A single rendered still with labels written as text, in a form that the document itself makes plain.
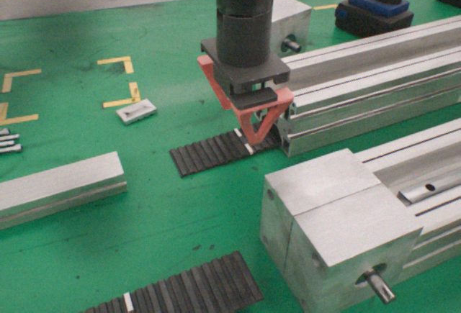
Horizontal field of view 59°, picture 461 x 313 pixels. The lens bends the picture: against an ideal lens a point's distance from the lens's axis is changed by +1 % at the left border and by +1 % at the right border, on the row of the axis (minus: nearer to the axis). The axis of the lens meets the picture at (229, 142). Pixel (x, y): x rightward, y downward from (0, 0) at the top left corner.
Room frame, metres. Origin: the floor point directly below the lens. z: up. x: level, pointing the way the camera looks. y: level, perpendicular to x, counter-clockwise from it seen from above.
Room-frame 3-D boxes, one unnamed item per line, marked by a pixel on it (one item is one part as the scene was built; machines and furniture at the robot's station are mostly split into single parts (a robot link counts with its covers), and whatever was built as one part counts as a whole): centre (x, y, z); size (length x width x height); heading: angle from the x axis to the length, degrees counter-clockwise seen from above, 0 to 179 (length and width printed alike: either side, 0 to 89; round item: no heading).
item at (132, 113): (0.46, 0.13, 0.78); 0.05 x 0.03 x 0.01; 127
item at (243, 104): (0.37, -0.03, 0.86); 0.07 x 0.07 x 0.09; 24
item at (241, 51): (0.39, -0.02, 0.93); 0.10 x 0.07 x 0.07; 24
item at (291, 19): (0.60, -0.07, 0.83); 0.11 x 0.10 x 0.10; 37
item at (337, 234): (0.21, -0.10, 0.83); 0.12 x 0.09 x 0.10; 24
